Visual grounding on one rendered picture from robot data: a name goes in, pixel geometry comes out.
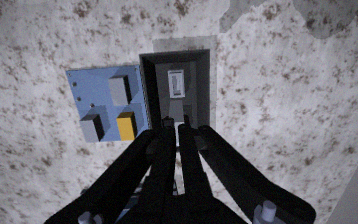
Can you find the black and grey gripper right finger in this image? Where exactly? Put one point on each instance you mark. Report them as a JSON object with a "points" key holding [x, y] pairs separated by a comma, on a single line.
{"points": [[262, 201]]}

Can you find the yellow rectangular block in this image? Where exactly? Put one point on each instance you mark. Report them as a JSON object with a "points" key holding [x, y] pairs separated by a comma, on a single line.
{"points": [[127, 126]]}

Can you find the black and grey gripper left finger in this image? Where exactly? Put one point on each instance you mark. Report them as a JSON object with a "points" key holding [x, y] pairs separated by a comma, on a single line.
{"points": [[106, 198]]}

